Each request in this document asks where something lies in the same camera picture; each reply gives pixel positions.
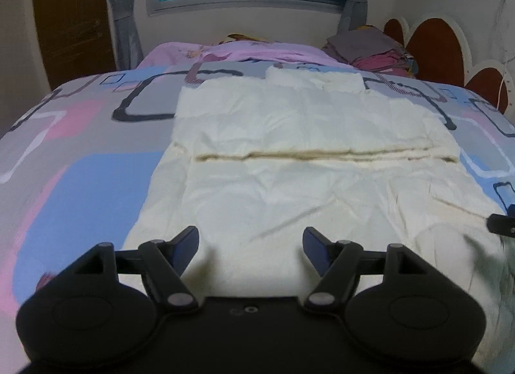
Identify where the white quilted duvet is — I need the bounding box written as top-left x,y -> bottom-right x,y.
124,67 -> 514,373

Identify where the folded clothes pile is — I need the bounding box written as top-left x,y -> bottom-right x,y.
322,26 -> 418,78

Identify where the patterned grey blue bedsheet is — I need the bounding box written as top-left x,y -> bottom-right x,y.
0,57 -> 515,371

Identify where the red white heart headboard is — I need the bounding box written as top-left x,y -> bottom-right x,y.
383,15 -> 514,117

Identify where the pink blanket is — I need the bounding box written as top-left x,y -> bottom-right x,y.
137,40 -> 343,69

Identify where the yellow cloth behind blanket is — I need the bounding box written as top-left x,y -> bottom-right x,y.
219,33 -> 269,44

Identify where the brown wooden door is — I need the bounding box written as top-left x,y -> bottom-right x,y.
32,0 -> 116,89

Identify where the grey left curtain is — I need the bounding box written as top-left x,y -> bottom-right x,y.
108,0 -> 143,70

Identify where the white charging cable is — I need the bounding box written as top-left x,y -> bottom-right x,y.
492,0 -> 515,112

